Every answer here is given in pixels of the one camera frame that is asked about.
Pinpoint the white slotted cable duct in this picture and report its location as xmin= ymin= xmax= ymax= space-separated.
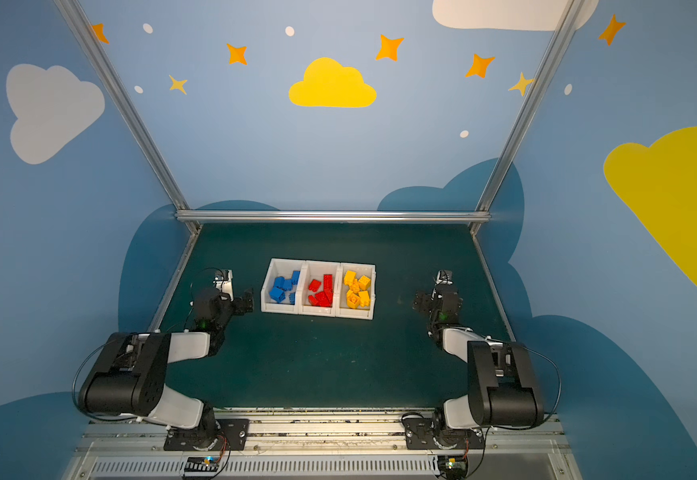
xmin=78 ymin=455 xmax=438 ymax=479

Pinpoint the left white bin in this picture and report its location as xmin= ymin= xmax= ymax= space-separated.
xmin=260 ymin=258 xmax=306 ymax=315

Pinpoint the white bin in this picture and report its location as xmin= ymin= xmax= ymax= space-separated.
xmin=336 ymin=263 xmax=376 ymax=320
xmin=296 ymin=260 xmax=342 ymax=317
xmin=260 ymin=258 xmax=306 ymax=315

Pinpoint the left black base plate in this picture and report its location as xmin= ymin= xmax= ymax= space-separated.
xmin=164 ymin=418 xmax=250 ymax=452

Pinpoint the left control circuit board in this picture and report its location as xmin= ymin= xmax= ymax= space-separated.
xmin=182 ymin=456 xmax=222 ymax=478

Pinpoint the yellow lego brick top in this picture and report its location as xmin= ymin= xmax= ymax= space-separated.
xmin=344 ymin=270 xmax=356 ymax=287

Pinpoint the right white bin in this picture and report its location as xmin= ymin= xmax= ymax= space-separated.
xmin=336 ymin=263 xmax=376 ymax=320

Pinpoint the right control circuit board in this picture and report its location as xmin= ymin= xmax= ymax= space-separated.
xmin=437 ymin=456 xmax=469 ymax=480

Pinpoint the aluminium frame left post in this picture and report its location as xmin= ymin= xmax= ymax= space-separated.
xmin=54 ymin=0 xmax=190 ymax=213

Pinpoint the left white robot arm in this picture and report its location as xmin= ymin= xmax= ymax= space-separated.
xmin=72 ymin=270 xmax=254 ymax=452

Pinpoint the long red lego brick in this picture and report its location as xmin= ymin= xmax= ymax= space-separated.
xmin=314 ymin=291 xmax=332 ymax=308

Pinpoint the aluminium front rail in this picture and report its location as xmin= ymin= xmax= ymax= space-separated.
xmin=74 ymin=409 xmax=565 ymax=456

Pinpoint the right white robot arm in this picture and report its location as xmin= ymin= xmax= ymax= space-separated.
xmin=413 ymin=270 xmax=546 ymax=449

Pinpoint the aluminium frame right post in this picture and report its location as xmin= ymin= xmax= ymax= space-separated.
xmin=469 ymin=0 xmax=586 ymax=240

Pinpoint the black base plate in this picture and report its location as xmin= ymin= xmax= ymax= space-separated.
xmin=400 ymin=411 xmax=485 ymax=451
xmin=164 ymin=418 xmax=250 ymax=452

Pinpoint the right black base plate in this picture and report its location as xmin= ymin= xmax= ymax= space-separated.
xmin=400 ymin=411 xmax=485 ymax=451

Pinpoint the middle white bin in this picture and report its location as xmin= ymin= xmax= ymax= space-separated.
xmin=296 ymin=260 xmax=342 ymax=317

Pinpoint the red lego brick bottom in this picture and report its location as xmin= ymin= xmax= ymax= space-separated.
xmin=308 ymin=279 xmax=322 ymax=293

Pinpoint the aluminium frame post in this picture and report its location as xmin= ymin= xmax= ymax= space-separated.
xmin=469 ymin=0 xmax=586 ymax=240
xmin=54 ymin=0 xmax=190 ymax=213

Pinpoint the aluminium frame back bar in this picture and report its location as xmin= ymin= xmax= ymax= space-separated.
xmin=176 ymin=210 xmax=490 ymax=224

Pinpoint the control circuit board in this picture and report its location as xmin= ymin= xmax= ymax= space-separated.
xmin=182 ymin=456 xmax=222 ymax=478
xmin=437 ymin=456 xmax=469 ymax=480

